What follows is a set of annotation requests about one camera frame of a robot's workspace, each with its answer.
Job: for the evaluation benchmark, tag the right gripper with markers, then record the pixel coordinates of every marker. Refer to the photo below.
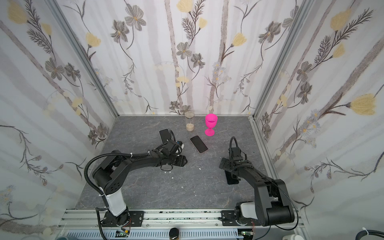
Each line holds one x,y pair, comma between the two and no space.
230,167

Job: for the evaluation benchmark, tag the black phone case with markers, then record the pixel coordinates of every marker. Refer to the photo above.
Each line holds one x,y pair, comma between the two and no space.
180,161

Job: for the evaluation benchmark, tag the light blue phone case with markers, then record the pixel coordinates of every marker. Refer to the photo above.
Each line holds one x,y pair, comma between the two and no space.
165,135

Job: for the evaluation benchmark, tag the blue-edged black phone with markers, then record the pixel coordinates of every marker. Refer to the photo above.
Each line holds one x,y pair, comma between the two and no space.
199,144

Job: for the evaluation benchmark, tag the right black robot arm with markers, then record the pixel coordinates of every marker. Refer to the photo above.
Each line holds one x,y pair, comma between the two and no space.
271,205

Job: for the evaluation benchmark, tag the clear jar with grains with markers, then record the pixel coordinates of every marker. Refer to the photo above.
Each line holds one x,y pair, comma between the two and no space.
190,126

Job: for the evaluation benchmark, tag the pink plastic goblet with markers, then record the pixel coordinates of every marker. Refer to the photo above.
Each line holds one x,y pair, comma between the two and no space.
211,121

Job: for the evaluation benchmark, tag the black round knob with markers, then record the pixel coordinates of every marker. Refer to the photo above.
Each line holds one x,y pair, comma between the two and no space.
174,234

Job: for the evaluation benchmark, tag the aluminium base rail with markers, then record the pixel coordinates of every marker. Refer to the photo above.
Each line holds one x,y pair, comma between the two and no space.
155,224

